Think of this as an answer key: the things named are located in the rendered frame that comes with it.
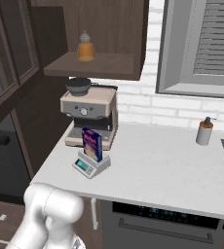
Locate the grey soap dispenser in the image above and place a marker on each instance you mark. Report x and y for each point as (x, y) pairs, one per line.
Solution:
(204, 133)

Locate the dark wood drawer front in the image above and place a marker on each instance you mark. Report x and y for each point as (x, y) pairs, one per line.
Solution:
(0, 235)
(10, 210)

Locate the grey window with blinds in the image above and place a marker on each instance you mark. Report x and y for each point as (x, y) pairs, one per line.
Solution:
(201, 45)

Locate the blue cereal box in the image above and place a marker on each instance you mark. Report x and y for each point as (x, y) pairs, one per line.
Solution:
(92, 144)

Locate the dark wood wall cabinet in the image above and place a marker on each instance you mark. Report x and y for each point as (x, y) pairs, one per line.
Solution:
(114, 32)

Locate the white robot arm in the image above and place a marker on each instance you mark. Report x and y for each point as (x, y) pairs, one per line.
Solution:
(54, 207)

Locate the grey digital scale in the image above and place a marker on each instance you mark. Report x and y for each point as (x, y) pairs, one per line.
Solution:
(86, 166)

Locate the dark glass-front cabinet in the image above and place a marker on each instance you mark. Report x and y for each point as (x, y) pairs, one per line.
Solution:
(10, 48)

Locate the black built-in oven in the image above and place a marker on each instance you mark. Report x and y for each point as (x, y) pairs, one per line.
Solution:
(3, 168)

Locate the beige coffee machine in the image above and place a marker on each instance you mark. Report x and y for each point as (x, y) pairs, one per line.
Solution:
(91, 103)

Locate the amber honey jar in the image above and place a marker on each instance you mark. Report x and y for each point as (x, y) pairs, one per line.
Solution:
(86, 50)

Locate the grey dishwasher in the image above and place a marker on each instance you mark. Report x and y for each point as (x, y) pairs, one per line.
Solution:
(169, 230)

